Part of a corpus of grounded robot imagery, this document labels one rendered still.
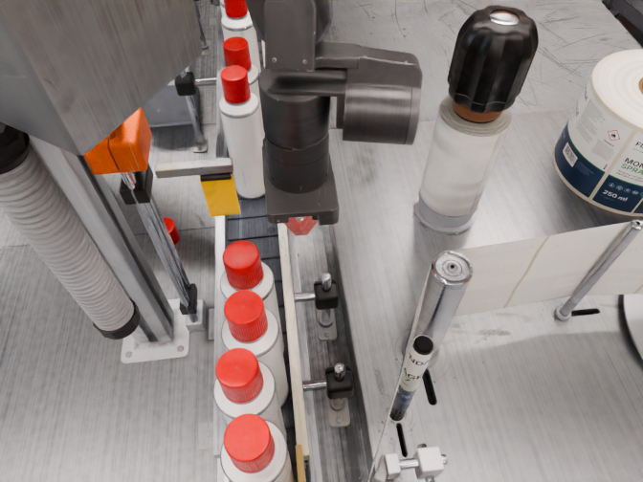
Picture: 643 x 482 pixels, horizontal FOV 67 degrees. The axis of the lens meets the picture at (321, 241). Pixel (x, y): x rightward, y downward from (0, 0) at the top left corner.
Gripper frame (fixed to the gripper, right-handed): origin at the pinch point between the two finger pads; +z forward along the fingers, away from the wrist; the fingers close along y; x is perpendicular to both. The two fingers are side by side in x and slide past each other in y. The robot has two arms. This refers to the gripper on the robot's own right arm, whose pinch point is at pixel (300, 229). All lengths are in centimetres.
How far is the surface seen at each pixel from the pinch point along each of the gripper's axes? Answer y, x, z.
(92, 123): -14.9, 9.7, -28.7
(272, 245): 7.7, 3.8, 13.4
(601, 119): 14.8, -41.8, 0.6
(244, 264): -8.9, 5.5, -7.3
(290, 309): -4.7, 2.0, 9.7
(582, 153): 14.6, -41.9, 6.8
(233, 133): 16.8, 7.4, 0.5
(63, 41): -14.5, 9.5, -32.4
